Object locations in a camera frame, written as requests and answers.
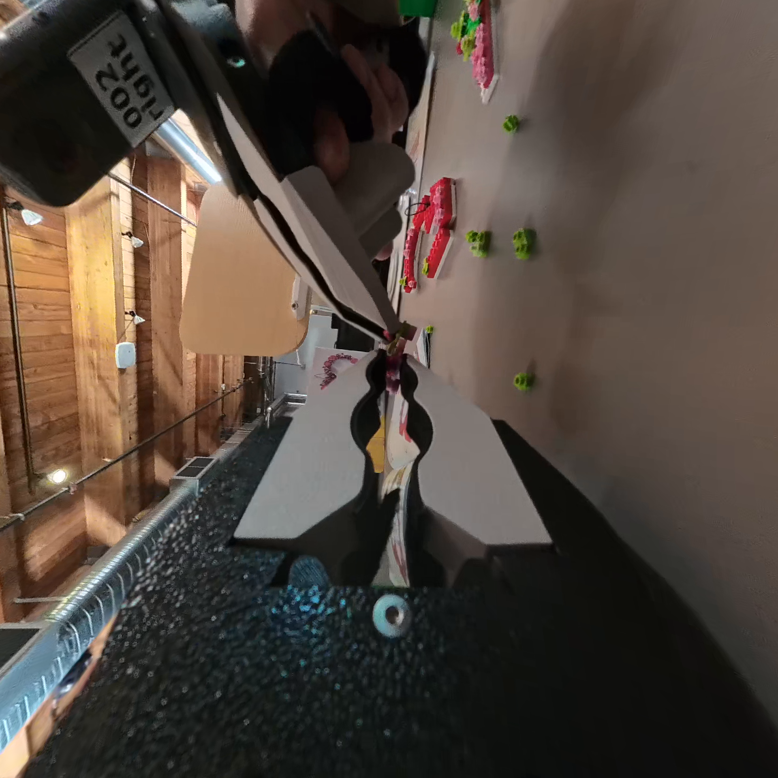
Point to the lime lego rounded plate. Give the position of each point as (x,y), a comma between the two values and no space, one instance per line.
(524,243)
(478,243)

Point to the white wall sensor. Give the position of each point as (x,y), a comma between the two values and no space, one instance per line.
(125,355)

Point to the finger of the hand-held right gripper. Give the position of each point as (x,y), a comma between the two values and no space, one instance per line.
(270,225)
(340,243)

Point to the long metal rod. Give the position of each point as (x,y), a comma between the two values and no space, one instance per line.
(152,437)

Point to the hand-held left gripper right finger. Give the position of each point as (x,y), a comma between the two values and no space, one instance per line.
(480,480)

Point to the lego instruction booklet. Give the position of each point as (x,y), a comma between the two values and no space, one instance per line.
(395,450)

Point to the light wooden chair back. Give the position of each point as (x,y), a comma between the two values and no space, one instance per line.
(243,273)

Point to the small green lego piece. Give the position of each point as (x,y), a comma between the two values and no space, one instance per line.
(523,381)

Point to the track spotlight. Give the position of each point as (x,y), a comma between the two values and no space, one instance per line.
(31,217)
(138,318)
(137,241)
(58,476)

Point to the shiny spiral metal duct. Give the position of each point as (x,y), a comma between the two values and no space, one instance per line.
(188,152)

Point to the pink lego branch with leaf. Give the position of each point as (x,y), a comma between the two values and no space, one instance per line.
(394,374)

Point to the short red lego segment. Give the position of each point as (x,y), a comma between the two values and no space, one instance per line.
(483,54)

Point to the red lego heart frame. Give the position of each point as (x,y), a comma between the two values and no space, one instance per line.
(434,206)

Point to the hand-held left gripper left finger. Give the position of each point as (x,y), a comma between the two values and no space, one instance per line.
(304,474)

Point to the person's right hand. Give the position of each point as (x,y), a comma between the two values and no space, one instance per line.
(383,91)

